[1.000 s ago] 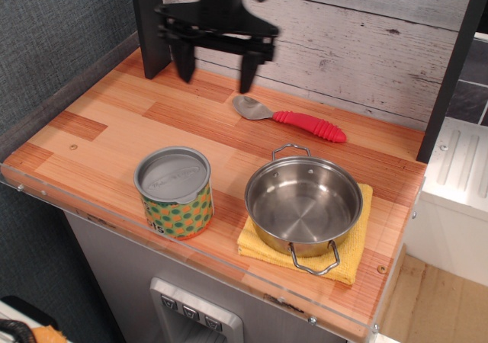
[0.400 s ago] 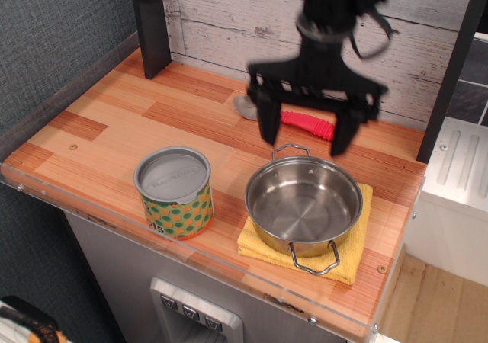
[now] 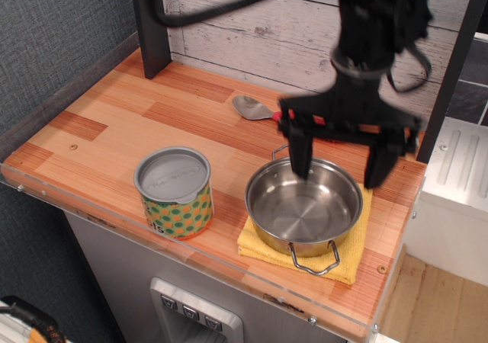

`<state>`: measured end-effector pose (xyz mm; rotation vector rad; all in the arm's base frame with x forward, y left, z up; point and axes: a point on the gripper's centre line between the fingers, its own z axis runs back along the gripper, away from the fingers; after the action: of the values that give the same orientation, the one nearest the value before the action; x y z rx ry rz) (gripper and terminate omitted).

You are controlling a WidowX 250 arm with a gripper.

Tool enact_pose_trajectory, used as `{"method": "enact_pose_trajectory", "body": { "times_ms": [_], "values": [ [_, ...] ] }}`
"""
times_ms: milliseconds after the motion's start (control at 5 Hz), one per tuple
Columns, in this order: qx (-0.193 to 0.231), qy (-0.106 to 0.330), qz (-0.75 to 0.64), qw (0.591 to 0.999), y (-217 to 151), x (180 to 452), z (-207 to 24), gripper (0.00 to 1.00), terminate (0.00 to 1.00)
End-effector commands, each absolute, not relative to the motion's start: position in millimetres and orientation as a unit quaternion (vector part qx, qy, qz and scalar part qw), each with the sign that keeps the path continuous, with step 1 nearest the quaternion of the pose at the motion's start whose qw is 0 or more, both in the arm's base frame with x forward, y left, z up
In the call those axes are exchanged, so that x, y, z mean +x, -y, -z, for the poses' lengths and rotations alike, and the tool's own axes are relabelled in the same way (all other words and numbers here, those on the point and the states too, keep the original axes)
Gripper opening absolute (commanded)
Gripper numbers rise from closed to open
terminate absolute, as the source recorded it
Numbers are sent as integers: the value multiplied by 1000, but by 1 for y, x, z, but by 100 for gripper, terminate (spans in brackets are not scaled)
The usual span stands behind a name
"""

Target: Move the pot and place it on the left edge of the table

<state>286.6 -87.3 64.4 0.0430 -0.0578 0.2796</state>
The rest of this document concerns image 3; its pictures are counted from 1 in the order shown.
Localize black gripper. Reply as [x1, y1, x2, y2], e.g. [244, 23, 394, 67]
[278, 71, 421, 189]

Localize stainless steel pot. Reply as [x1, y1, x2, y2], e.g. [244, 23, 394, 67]
[244, 149, 364, 276]

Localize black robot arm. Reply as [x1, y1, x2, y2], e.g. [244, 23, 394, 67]
[278, 0, 432, 189]

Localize yellow folded cloth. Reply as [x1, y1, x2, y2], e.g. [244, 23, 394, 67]
[237, 184, 373, 285]

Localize white toy sink unit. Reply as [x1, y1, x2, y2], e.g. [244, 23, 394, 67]
[402, 32, 488, 287]

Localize green orange dotted can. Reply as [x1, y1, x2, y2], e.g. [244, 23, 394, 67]
[133, 146, 214, 240]

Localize clear acrylic edge guard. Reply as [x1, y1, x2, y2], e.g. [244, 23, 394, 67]
[1, 160, 425, 342]

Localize silver dispenser panel with buttons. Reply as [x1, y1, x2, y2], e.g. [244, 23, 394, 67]
[149, 277, 244, 342]

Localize orange object at corner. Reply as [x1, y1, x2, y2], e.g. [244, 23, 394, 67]
[27, 328, 47, 343]

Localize spoon with red handle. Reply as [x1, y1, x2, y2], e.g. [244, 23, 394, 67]
[232, 95, 344, 144]

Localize dark grey right post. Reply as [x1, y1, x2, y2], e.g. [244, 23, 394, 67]
[416, 0, 487, 164]

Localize dark grey post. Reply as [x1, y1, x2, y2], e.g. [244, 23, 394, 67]
[416, 0, 487, 164]
[133, 0, 172, 79]

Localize dark grey left post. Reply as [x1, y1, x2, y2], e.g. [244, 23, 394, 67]
[133, 0, 172, 79]

